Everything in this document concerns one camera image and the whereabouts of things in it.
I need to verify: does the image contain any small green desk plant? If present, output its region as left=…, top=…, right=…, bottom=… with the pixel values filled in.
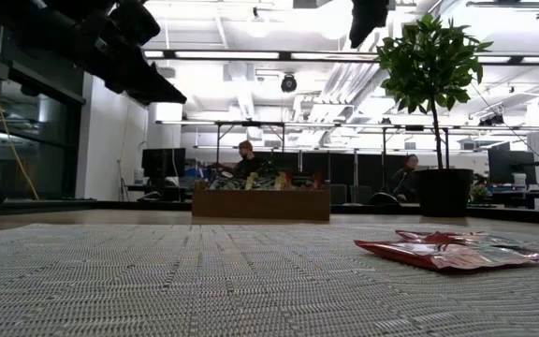
left=468, top=184, right=491, bottom=206

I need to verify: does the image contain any wooden three-compartment box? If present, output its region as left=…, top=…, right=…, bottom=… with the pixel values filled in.
left=191, top=180, right=332, bottom=222

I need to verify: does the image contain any black computer monitor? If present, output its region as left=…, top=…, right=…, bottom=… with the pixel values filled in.
left=140, top=148, right=187, bottom=179
left=488, top=148, right=537, bottom=186

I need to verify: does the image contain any black dome ceiling camera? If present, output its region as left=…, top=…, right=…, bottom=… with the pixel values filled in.
left=280, top=71, right=299, bottom=94

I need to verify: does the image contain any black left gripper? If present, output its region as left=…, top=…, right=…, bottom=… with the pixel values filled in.
left=39, top=8, right=188, bottom=105

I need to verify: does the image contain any black office chair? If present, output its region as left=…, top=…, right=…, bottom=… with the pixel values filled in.
left=369, top=191, right=402, bottom=206

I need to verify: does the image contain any person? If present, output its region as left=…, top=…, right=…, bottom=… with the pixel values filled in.
left=387, top=154, right=421, bottom=203
left=216, top=139, right=267, bottom=180

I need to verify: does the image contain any grey woven placemat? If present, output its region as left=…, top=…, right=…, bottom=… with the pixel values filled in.
left=0, top=222, right=539, bottom=337

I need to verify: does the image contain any green plant in black pot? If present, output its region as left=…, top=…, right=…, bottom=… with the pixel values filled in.
left=375, top=12, right=494, bottom=219

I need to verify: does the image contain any yellow hanging cable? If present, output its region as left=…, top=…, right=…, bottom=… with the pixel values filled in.
left=0, top=0, right=40, bottom=201

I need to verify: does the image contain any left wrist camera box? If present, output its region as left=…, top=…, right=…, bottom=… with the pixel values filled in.
left=109, top=0, right=162, bottom=47

